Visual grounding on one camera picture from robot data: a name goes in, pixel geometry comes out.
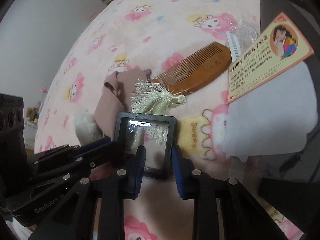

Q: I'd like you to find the white fluffy plush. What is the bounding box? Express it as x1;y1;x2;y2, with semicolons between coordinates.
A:
74;110;104;144

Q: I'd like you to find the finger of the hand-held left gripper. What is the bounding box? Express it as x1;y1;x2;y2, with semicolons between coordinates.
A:
37;142;125;180
34;137;112;167

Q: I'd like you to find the black display frame case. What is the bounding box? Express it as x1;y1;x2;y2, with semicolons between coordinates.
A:
114;112;177;180

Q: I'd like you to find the clear plastic packet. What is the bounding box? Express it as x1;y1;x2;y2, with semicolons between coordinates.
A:
225;17;263;62

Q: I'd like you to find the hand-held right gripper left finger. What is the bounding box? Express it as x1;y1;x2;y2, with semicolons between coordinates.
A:
27;145;147;240

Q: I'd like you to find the wooden comb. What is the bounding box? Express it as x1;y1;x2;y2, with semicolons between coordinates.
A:
149;42;232;94

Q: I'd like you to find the beige pink cloth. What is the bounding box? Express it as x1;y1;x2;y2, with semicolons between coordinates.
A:
94;69;152;140

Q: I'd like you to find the cream tassel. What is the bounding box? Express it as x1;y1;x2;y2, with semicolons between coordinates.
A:
130;79;187;145

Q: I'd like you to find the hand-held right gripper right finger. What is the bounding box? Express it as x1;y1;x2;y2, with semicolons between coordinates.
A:
171;145;288;240

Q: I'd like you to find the orange printed card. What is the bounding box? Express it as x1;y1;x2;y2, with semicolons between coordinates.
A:
227;11;314;105

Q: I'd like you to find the white cloth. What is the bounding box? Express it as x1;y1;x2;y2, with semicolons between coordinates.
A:
222;61;316;158

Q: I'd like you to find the black box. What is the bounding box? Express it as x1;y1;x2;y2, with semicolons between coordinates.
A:
257;0;319;34

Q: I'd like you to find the pink printed blanket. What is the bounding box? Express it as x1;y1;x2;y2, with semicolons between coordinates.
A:
34;0;320;240

